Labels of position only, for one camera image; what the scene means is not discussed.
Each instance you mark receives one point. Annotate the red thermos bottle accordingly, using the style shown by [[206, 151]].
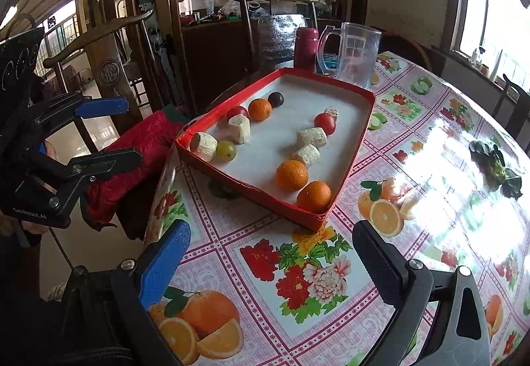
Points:
[[305, 47]]

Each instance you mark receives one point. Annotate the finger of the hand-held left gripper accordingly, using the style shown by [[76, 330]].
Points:
[[107, 158], [103, 107]]

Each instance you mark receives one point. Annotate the small red tomato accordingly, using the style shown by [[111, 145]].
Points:
[[236, 112]]

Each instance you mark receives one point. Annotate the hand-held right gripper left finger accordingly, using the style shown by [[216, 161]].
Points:
[[165, 262]]

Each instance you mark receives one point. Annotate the floral printed plastic tablecloth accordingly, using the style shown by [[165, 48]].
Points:
[[269, 266]]

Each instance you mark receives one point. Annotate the dark purple plum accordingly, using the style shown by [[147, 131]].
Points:
[[275, 99]]

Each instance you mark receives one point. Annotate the large red tomato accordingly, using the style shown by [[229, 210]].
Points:
[[325, 123]]

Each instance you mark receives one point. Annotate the clear glass mug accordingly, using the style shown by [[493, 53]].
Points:
[[356, 55]]

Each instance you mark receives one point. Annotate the round rattan chair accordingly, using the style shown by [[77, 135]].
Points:
[[414, 47]]

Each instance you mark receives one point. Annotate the teal printed box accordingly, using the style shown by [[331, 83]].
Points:
[[331, 61]]

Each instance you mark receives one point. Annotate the dark wooden cabinet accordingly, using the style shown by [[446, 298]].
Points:
[[215, 47]]

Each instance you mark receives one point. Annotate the large pale corn cob piece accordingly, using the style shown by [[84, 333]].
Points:
[[203, 146]]

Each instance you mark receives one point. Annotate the orange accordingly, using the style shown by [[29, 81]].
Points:
[[260, 109], [314, 196], [292, 174]]

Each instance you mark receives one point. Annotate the green grape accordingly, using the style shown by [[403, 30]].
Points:
[[226, 150]]

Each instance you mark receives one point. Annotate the person's left hand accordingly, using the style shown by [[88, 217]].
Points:
[[32, 228]]

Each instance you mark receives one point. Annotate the white paper roll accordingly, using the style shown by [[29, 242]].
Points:
[[498, 65]]

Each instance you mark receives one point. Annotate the red cardboard box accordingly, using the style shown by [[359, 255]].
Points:
[[273, 142]]

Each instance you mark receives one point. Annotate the red quilted cushion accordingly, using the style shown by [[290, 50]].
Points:
[[136, 150]]

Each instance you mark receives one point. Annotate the leafy green vegetable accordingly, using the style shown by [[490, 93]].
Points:
[[495, 167]]

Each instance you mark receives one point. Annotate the small pale corn cob piece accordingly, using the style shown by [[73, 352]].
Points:
[[331, 112]]

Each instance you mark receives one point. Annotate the small white bottle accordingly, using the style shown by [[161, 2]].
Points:
[[475, 55]]

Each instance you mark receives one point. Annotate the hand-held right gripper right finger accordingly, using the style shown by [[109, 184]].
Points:
[[376, 262]]

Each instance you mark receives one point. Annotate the carved emblem wooden chair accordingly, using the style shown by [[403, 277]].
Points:
[[107, 67]]

